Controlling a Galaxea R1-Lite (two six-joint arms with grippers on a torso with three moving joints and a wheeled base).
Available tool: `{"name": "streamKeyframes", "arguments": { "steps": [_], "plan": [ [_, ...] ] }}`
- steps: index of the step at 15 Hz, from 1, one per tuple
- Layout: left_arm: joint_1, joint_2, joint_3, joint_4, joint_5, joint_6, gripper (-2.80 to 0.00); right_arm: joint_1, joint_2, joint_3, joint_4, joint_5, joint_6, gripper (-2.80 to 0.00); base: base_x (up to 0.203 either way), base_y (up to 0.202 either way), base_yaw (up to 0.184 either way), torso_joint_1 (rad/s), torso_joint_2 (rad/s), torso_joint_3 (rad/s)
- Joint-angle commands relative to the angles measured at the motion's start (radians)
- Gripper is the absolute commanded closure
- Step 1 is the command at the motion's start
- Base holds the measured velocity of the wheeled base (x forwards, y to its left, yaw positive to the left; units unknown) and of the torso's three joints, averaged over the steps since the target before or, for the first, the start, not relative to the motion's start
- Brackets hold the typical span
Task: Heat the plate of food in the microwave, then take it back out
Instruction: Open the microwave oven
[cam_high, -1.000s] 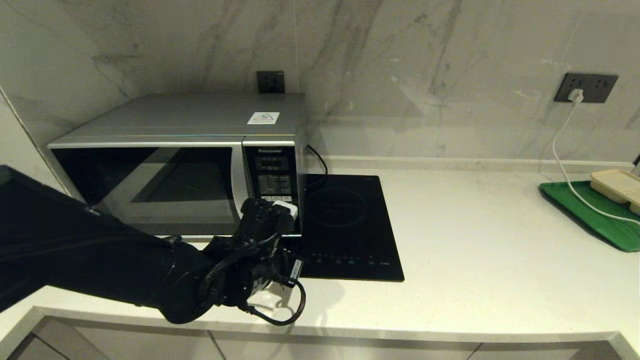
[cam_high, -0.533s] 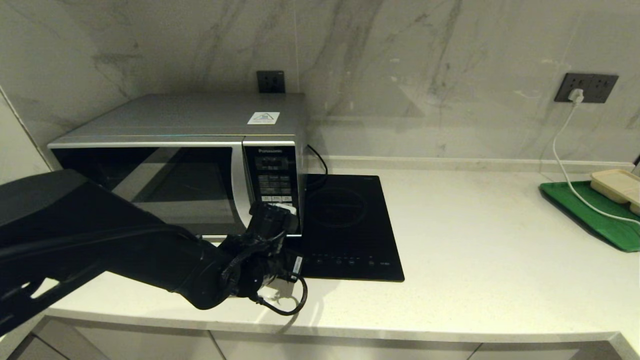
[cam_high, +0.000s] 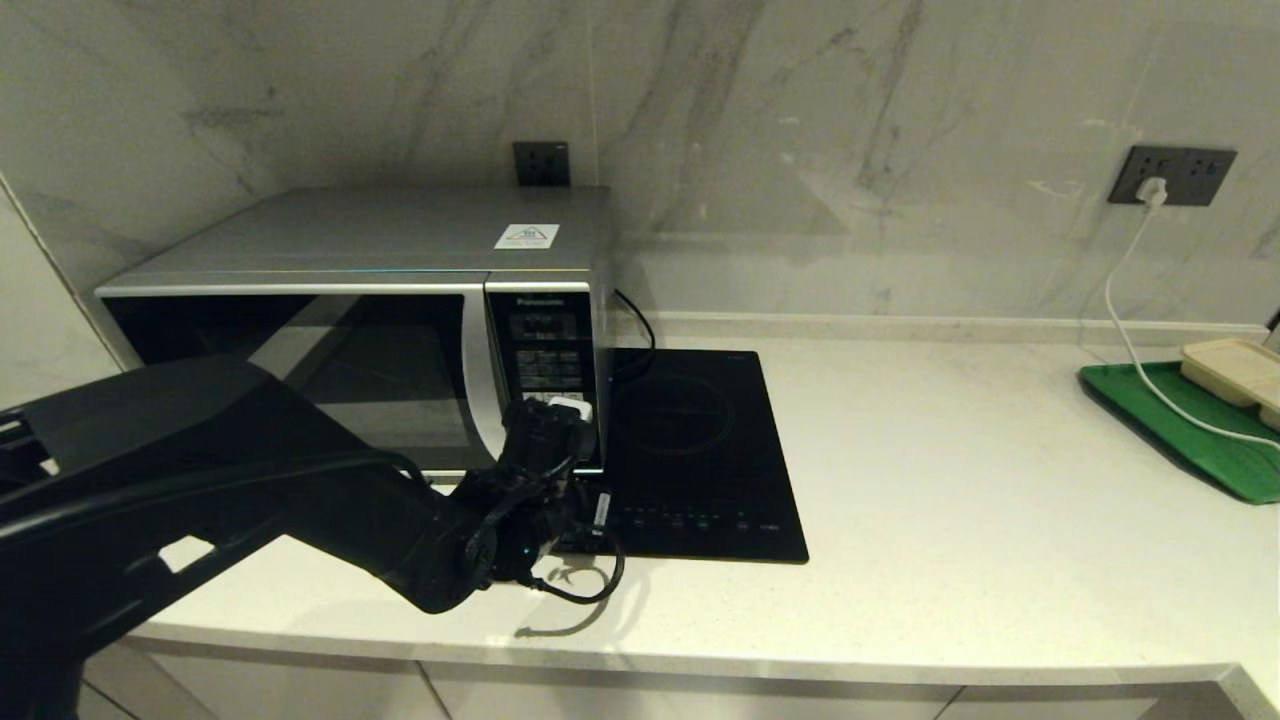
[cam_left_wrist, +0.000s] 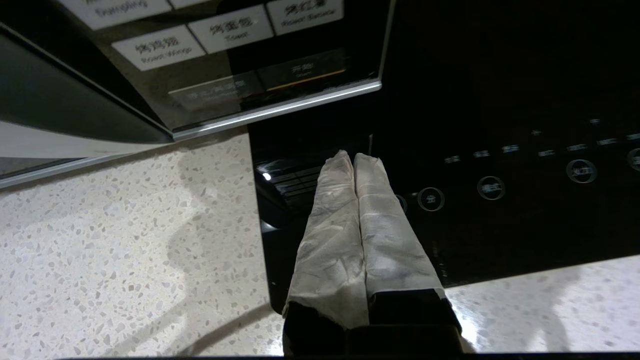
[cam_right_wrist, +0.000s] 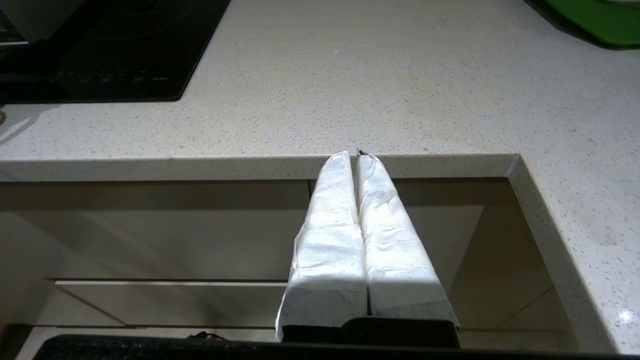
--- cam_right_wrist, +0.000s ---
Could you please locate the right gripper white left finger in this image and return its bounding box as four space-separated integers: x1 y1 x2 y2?
275 151 368 341

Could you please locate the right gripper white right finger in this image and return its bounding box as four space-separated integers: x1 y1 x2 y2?
355 152 460 327

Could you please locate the silver Panasonic microwave oven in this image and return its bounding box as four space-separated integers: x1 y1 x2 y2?
0 0 51 48

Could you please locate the grey glossy cabinet front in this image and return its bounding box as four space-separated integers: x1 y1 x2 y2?
309 177 557 332
0 179 311 330

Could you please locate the black induction cooktop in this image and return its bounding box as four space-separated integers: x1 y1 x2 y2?
0 0 233 104

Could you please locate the green plastic tray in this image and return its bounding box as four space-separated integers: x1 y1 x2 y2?
522 0 640 51

